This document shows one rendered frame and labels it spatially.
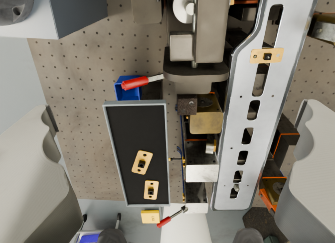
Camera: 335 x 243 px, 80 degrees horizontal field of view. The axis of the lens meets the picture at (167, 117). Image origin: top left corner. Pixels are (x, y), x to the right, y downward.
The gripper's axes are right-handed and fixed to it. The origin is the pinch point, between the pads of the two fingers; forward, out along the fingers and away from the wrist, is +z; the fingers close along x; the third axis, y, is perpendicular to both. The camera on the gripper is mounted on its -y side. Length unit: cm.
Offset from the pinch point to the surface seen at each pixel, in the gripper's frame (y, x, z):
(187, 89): 16.5, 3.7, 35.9
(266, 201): 69, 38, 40
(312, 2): -1, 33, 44
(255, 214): 229, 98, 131
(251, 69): 15, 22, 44
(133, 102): 15.6, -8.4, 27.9
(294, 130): 40, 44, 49
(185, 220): 192, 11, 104
